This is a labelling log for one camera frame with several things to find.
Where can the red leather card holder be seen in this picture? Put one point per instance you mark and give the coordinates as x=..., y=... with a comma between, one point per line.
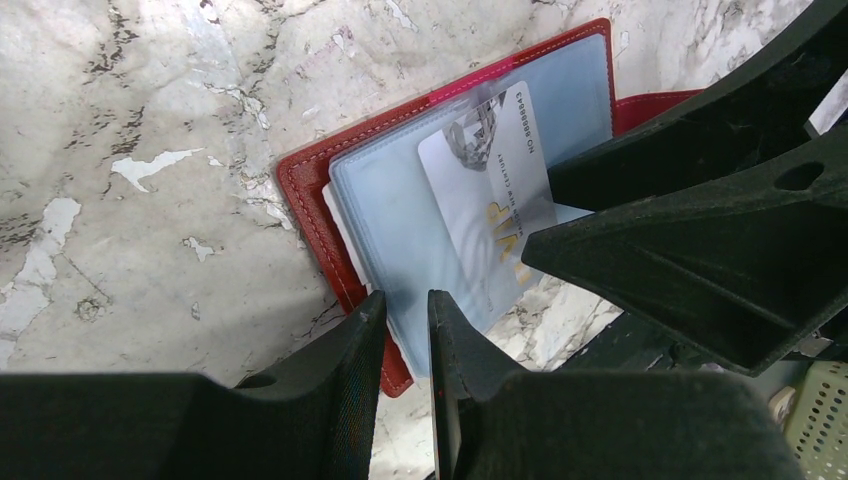
x=367, y=210

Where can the white blue credit card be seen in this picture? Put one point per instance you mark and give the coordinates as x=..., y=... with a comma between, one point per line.
x=487, y=171

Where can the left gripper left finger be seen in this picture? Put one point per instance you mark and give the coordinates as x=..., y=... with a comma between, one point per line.
x=308, y=416

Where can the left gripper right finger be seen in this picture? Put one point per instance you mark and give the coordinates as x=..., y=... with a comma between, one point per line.
x=495, y=419

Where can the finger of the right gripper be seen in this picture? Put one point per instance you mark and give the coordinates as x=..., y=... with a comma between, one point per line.
x=741, y=268
x=756, y=113

